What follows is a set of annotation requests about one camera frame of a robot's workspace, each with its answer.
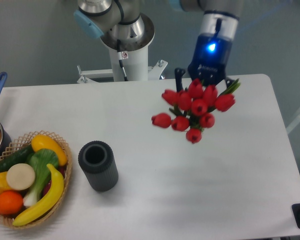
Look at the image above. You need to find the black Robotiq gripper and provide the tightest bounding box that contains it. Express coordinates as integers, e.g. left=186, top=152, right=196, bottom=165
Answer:
left=174, top=34, right=235, bottom=91

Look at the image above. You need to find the red tulip bouquet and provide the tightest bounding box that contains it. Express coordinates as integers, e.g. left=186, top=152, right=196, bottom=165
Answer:
left=151, top=78, right=241, bottom=144

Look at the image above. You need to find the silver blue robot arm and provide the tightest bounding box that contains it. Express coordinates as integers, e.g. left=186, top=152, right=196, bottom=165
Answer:
left=73, top=0, right=243, bottom=87

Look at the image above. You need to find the dark grey ribbed vase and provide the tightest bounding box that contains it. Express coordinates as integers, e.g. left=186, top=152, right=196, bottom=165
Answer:
left=78, top=140, right=119, bottom=192

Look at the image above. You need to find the red fruit in basket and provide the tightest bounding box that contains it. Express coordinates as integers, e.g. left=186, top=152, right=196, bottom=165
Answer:
left=41, top=166, right=66, bottom=197

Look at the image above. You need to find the yellow squash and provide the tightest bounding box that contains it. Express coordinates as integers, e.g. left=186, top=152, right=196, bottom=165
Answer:
left=31, top=134, right=68, bottom=167

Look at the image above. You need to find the yellow banana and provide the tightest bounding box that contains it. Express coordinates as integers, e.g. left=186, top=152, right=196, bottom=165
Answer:
left=12, top=163, right=65, bottom=227

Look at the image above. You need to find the green bok choy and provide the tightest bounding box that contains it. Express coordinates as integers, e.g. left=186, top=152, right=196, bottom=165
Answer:
left=23, top=148, right=59, bottom=208

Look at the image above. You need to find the woven wicker basket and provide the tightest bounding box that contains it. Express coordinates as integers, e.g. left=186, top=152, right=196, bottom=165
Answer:
left=0, top=130, right=73, bottom=230

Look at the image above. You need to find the green cucumber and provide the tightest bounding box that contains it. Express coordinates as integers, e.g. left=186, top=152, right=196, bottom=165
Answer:
left=0, top=145, right=34, bottom=173

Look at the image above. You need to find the beige round disc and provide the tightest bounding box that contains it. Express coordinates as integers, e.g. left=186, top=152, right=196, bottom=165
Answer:
left=6, top=163, right=36, bottom=191

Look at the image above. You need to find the orange fruit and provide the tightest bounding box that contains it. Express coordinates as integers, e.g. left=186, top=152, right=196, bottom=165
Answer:
left=0, top=190, right=23, bottom=215

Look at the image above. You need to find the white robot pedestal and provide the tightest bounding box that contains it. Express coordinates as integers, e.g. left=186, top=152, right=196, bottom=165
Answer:
left=77, top=23, right=168, bottom=84

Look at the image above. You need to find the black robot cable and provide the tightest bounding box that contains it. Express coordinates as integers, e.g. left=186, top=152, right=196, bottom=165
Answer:
left=116, top=39, right=129, bottom=82

